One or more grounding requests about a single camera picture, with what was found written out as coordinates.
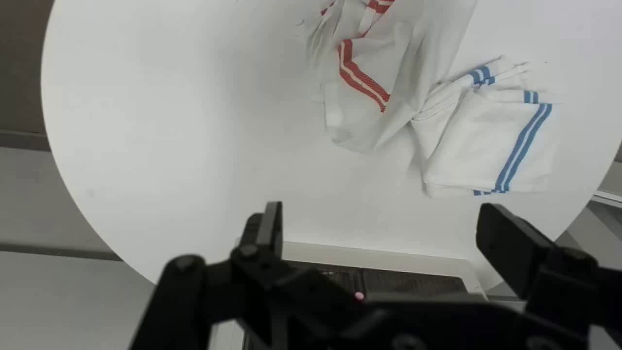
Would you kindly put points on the white towel with blue stripes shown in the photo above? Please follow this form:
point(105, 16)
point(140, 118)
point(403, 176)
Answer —
point(486, 133)

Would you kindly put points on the round white table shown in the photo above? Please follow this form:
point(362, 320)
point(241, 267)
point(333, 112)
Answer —
point(171, 121)

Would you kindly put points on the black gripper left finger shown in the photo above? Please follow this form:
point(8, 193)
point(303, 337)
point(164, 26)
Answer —
point(263, 238)

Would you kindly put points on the white towel with red stripes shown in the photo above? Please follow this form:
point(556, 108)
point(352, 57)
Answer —
point(373, 63)

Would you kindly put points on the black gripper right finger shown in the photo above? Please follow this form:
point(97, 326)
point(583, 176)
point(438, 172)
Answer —
point(531, 265)

